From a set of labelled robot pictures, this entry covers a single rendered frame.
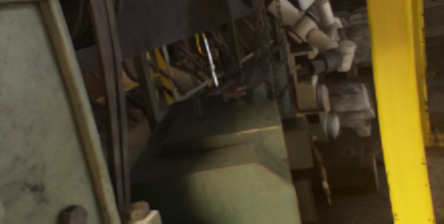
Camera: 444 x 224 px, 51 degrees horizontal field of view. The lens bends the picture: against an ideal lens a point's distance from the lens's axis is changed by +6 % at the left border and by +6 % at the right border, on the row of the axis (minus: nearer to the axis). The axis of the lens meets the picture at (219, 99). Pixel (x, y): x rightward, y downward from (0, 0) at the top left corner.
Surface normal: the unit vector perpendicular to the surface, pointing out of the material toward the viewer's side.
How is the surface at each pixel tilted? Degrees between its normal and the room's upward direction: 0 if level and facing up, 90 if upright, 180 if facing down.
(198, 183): 90
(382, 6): 90
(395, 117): 90
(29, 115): 90
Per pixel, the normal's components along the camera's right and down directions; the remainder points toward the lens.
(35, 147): 0.90, -0.07
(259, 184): -0.06, 0.25
